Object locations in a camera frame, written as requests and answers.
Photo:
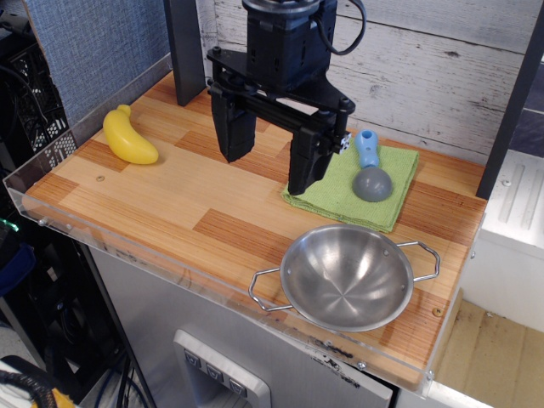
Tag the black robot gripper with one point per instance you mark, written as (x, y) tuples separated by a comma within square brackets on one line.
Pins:
[(281, 77)]

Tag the yellow toy banana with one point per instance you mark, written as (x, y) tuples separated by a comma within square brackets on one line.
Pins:
[(124, 141)]

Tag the green cloth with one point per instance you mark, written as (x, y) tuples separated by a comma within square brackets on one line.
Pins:
[(333, 197)]

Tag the blue and grey toy scoop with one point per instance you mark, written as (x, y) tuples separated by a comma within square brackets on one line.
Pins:
[(371, 183)]

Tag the clear acrylic table guard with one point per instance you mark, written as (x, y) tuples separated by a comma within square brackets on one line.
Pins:
[(184, 238)]

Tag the grey dispenser panel with buttons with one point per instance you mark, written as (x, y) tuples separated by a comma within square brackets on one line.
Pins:
[(214, 379)]

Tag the black perforated crate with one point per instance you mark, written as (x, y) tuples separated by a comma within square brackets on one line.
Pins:
[(32, 115)]

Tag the white plastic side unit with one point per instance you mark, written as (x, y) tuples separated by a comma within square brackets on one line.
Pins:
[(504, 269)]

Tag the dark grey left post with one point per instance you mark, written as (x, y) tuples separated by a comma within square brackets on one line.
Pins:
[(185, 48)]

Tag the dark grey post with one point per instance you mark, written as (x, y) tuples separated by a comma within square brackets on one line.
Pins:
[(185, 48), (515, 105)]

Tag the stainless steel bowl with handles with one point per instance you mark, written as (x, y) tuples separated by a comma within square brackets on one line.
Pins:
[(347, 278)]

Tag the dark grey right post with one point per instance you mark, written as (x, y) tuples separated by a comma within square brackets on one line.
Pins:
[(515, 105)]

